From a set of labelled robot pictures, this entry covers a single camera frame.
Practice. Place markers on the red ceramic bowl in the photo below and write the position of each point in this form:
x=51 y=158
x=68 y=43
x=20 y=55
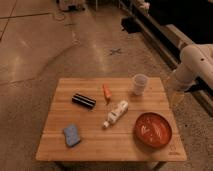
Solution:
x=153 y=130

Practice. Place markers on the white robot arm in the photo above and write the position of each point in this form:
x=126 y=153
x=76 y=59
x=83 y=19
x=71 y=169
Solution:
x=196 y=61

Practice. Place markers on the orange carrot toy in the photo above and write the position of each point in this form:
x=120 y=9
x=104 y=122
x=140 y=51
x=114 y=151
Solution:
x=107 y=92

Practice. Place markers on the white plastic bottle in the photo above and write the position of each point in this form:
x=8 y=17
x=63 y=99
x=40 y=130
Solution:
x=114 y=115

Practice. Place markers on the black striped cylinder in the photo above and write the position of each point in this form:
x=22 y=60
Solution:
x=84 y=101

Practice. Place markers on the wooden table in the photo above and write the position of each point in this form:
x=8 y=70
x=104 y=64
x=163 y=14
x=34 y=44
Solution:
x=93 y=120

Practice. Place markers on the blue sponge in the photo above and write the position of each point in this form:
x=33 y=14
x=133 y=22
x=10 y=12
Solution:
x=71 y=135

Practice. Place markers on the black floor box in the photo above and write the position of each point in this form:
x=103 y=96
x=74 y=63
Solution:
x=130 y=25

